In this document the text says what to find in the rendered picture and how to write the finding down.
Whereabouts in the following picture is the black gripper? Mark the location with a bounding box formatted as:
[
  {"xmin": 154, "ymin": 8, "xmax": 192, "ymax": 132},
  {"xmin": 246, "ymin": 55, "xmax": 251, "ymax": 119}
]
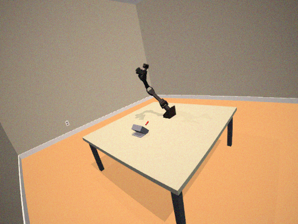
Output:
[{"xmin": 140, "ymin": 64, "xmax": 149, "ymax": 81}]

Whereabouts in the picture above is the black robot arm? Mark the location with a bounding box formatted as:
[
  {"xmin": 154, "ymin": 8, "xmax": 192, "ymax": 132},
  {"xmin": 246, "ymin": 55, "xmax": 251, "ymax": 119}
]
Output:
[{"xmin": 136, "ymin": 67, "xmax": 170, "ymax": 111}]

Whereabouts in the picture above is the grey square panel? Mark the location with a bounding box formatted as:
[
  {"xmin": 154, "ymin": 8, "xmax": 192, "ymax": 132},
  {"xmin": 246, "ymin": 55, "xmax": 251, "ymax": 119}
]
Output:
[{"xmin": 131, "ymin": 124, "xmax": 149, "ymax": 138}]

